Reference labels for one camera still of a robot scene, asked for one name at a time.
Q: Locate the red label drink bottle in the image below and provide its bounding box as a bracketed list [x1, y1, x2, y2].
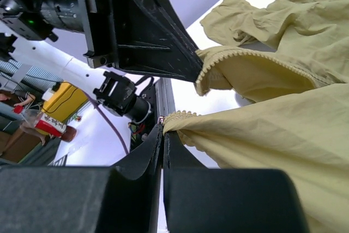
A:
[13, 105, 77, 143]

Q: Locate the aluminium table front rail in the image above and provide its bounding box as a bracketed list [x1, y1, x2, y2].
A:
[155, 78, 176, 117]

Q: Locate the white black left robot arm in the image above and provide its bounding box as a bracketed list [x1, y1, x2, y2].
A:
[1, 0, 202, 123]

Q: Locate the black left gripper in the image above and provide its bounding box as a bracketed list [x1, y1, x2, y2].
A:
[1, 0, 202, 82]

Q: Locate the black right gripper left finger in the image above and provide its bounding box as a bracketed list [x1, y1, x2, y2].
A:
[1, 125, 163, 232]

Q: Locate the olive yellow zip jacket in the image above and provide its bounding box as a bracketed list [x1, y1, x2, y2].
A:
[164, 0, 348, 232]

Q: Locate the yellow box with white plug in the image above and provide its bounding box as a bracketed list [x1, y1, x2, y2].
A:
[42, 82, 88, 122]

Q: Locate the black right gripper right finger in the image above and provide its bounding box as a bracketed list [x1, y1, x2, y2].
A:
[164, 132, 310, 232]

